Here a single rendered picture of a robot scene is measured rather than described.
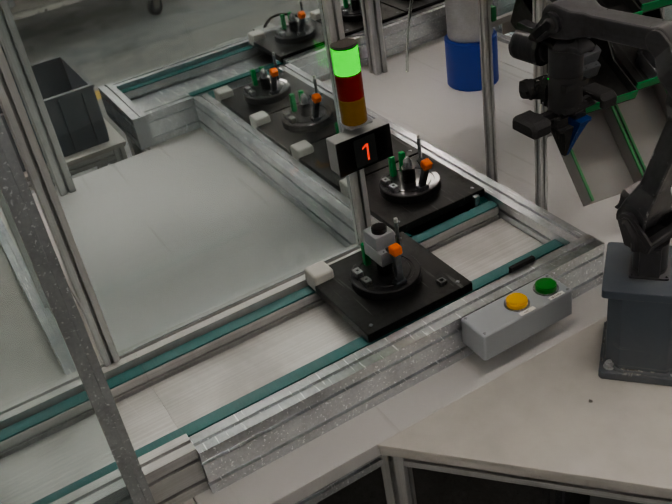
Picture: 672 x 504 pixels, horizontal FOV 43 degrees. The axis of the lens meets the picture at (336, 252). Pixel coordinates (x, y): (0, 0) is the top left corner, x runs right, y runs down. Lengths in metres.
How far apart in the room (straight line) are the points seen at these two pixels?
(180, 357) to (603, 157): 0.96
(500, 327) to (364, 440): 0.32
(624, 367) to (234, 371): 0.71
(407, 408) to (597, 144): 0.71
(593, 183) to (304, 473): 0.85
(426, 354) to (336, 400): 0.19
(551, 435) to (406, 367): 0.28
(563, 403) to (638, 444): 0.15
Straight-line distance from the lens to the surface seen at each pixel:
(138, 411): 1.64
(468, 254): 1.85
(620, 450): 1.53
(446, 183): 1.99
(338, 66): 1.60
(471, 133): 2.43
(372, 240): 1.63
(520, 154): 2.32
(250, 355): 1.68
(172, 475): 1.49
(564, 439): 1.54
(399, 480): 1.63
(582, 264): 1.79
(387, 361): 1.56
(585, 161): 1.89
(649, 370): 1.63
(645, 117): 2.01
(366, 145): 1.67
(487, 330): 1.58
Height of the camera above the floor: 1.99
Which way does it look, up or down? 34 degrees down
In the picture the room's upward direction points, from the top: 10 degrees counter-clockwise
